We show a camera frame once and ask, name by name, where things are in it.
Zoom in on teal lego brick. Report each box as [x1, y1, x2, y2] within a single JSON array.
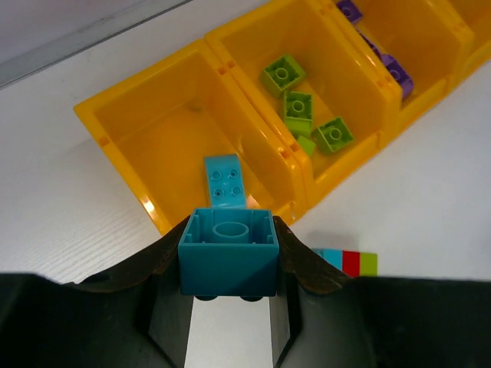
[[204, 154, 246, 209]]

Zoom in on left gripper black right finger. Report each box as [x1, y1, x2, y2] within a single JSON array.
[[269, 217, 490, 367]]

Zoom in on green square lego brick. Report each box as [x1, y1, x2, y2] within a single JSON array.
[[296, 135, 316, 157]]

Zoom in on yellow divided container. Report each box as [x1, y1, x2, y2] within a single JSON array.
[[74, 1, 490, 233]]

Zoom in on multicolor lego block assembly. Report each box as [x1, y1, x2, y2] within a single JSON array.
[[312, 248, 378, 278]]

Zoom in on cupcake purple lego piece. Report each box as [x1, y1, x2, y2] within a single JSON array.
[[336, 0, 363, 24]]

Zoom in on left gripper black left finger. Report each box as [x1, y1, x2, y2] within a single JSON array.
[[1, 223, 193, 367]]

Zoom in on dark teal square brick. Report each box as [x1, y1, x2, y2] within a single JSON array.
[[178, 209, 279, 298]]

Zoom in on purple lego brick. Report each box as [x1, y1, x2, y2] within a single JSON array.
[[381, 54, 414, 100]]

